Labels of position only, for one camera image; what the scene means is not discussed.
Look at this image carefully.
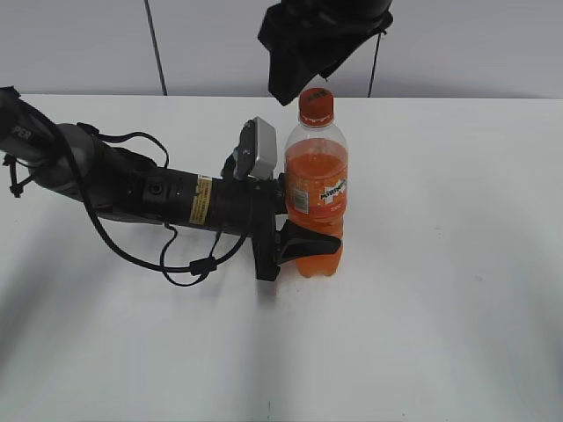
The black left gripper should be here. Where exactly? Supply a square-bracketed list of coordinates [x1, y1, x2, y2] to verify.
[207, 172, 341, 281]

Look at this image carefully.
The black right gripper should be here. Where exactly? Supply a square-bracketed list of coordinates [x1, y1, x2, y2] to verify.
[258, 1, 393, 106]

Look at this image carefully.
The orange bottle cap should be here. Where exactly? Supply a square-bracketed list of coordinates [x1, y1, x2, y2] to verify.
[298, 88, 334, 127]

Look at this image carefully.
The orange Mirinda soda bottle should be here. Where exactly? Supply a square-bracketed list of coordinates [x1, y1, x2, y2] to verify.
[283, 120, 347, 279]

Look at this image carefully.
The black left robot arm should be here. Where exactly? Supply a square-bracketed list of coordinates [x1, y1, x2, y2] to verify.
[1, 87, 341, 281]

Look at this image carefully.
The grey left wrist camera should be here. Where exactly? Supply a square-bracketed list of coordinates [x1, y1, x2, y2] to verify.
[221, 117, 278, 181]

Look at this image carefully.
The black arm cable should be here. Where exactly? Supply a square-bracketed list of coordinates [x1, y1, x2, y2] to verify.
[52, 125, 248, 287]

